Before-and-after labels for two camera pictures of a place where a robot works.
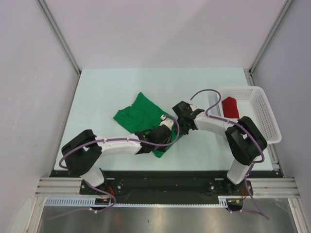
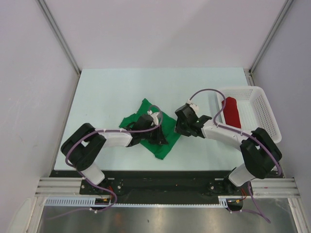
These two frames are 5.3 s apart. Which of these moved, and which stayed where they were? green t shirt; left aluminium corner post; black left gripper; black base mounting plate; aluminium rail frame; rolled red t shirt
Moved: black left gripper; green t shirt
Stayed: left aluminium corner post; black base mounting plate; rolled red t shirt; aluminium rail frame
